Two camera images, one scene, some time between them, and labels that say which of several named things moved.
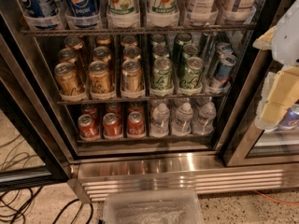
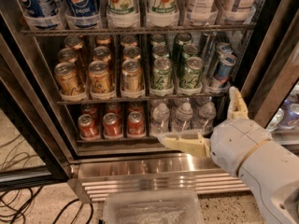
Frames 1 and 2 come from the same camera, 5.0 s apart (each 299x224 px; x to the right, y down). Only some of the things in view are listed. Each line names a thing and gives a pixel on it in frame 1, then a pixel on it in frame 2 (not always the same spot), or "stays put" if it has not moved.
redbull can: [224, 71] stays put
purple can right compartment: [291, 119] stays put
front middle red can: [112, 127] stays put
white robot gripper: [287, 40] to [237, 147]
